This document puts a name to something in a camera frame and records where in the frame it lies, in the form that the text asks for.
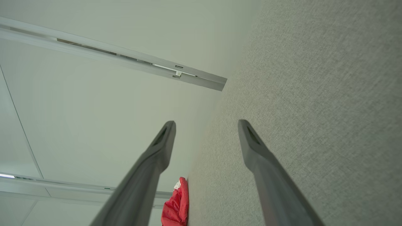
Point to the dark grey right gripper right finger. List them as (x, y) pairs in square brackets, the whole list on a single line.
[(270, 182)]

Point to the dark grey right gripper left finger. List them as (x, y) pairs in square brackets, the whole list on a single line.
[(147, 175)]

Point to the red jersey with striped trim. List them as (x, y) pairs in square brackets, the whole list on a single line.
[(176, 210)]

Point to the grey fabric sofa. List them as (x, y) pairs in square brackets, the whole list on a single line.
[(314, 94)]

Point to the grey aluminium post curved feet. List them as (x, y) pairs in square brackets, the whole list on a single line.
[(62, 189)]

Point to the double grey aluminium post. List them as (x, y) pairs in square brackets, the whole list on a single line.
[(94, 50)]

